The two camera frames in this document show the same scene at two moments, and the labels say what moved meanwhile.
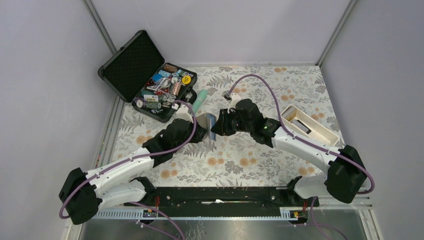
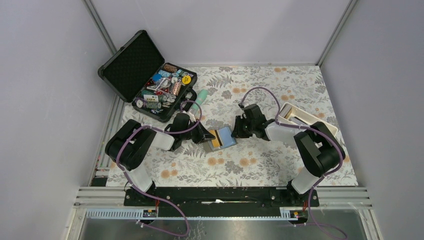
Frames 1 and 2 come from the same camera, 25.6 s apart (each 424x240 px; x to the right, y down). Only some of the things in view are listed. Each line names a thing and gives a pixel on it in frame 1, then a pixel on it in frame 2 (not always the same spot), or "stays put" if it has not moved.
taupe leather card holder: [208, 121] to [208, 144]
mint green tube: [202, 95] stays put
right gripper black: [222, 128] to [237, 132]
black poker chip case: [137, 74] stays put
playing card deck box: [151, 98] stays put
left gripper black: [199, 132] stays put
